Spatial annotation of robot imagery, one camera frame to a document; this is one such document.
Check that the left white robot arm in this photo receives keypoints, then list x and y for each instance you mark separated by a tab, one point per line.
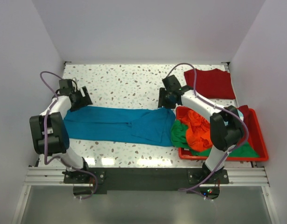
50	136

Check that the light teal t shirt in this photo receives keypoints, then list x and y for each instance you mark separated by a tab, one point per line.
240	114

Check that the aluminium frame rail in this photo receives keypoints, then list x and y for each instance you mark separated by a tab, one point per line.
52	176

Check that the blue t shirt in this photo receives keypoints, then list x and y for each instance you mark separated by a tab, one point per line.
139	126

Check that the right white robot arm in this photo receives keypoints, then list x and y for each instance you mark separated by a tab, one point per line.
227	129

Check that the green t shirt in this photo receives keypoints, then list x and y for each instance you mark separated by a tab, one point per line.
178	139

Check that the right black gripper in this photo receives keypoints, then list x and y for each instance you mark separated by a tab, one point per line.
161	93

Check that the folded dark red t shirt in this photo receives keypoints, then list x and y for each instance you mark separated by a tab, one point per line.
214	84

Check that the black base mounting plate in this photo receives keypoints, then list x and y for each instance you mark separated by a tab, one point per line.
102	180

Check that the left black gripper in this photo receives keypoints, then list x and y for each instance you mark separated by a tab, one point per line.
85	101

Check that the dark red crumpled shirt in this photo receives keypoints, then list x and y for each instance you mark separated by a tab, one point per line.
244	109

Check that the red plastic bin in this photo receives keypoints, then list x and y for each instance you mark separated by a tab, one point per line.
253	150

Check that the orange t shirt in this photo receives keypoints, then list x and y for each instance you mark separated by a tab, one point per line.
198	132

